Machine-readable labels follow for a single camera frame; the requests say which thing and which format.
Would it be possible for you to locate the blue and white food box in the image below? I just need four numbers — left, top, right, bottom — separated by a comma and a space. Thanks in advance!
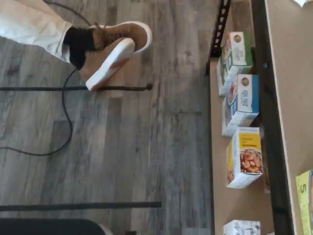
221, 73, 260, 138

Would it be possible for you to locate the yellow nut snack box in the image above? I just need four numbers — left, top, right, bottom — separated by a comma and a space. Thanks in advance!
225, 126, 266, 189

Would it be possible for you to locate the green and white food box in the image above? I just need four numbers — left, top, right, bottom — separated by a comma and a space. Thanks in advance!
216, 31, 254, 96

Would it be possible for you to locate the white floral print box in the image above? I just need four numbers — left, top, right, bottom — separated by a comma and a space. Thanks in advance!
223, 219, 262, 235

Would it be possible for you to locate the yellow apple pie bites box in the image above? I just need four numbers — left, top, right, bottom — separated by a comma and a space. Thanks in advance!
295, 169, 313, 235

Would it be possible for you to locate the brown shoe white sole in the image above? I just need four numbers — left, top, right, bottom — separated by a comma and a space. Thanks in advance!
89, 21, 153, 54
80, 37, 136, 92

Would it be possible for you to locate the black sock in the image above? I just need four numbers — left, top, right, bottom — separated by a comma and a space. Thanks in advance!
62, 26, 98, 70

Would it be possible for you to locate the black floor rod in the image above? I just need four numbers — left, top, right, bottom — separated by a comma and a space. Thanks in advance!
0, 83, 153, 93
0, 201, 162, 212

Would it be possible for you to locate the dark robot cart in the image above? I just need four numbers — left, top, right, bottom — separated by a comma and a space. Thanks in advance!
0, 218, 106, 235

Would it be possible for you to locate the white trouser leg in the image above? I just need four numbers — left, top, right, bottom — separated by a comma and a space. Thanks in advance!
0, 0, 73, 63

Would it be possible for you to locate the black floor cable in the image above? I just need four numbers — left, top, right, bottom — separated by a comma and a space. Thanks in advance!
0, 0, 92, 157

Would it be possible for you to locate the black metal shelf frame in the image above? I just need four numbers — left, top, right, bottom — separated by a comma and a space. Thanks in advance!
205, 0, 295, 235

